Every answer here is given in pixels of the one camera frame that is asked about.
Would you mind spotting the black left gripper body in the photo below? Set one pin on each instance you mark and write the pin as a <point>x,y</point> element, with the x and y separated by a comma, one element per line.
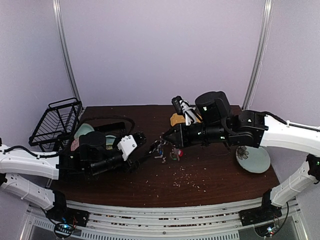
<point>130,166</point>

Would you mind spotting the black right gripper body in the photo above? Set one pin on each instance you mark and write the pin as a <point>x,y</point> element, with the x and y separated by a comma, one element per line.
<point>183,135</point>

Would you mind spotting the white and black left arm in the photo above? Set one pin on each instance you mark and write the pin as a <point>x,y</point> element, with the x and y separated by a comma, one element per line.
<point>87,155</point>

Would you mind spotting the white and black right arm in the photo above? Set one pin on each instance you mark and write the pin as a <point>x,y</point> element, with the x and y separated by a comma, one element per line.
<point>212,121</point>

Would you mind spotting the yellow polka dot plate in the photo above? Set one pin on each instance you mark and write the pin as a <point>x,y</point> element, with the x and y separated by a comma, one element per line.
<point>179,119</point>

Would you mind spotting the teal bowl in stand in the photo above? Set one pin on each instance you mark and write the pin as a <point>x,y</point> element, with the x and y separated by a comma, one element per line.
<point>83,129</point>

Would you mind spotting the teal floral plate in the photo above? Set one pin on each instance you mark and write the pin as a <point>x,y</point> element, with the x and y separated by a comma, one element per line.
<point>253,160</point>

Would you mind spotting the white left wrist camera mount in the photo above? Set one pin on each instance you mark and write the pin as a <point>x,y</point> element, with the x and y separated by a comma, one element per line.
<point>127,145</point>

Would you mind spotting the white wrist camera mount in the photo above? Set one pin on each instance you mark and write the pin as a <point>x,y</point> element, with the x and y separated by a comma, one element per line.
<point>189,113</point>
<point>127,145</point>

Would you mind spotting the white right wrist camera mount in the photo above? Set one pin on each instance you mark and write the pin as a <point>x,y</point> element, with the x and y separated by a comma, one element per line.
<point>189,113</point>

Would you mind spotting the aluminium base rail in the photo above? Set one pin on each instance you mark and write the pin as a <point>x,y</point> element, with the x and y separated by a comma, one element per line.
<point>207,222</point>

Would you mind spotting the black wire dish rack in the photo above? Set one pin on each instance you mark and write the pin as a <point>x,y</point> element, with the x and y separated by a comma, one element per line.
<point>56,125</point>

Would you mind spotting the left aluminium corner post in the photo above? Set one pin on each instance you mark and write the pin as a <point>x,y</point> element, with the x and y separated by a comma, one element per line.
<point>64,48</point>

